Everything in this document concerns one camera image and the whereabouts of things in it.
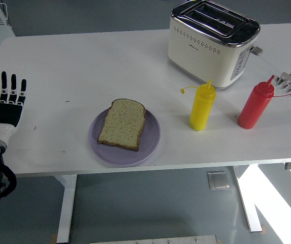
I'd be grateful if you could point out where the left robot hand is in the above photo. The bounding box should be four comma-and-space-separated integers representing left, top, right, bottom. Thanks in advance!
0, 71, 28, 144

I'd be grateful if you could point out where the slice of bread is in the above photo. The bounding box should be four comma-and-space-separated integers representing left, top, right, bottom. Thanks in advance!
96, 98, 147, 153

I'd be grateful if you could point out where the purple plastic plate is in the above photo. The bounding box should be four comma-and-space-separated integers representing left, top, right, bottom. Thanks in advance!
88, 108, 161, 167

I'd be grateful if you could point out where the cream two-slot toaster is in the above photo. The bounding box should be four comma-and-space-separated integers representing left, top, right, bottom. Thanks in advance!
167, 0, 264, 91

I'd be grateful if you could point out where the white table leg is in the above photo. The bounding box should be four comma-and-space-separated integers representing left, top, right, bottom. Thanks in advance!
55, 174, 78, 243
230, 165, 264, 232

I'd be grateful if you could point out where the yellow squeeze bottle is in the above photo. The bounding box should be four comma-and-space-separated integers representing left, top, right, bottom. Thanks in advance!
180, 79, 216, 132

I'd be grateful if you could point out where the metal floor socket cover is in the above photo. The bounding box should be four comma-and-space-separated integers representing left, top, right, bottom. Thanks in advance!
206, 170, 231, 191

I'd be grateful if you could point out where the red squeeze bottle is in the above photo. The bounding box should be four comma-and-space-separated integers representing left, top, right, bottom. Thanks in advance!
237, 75, 291, 129

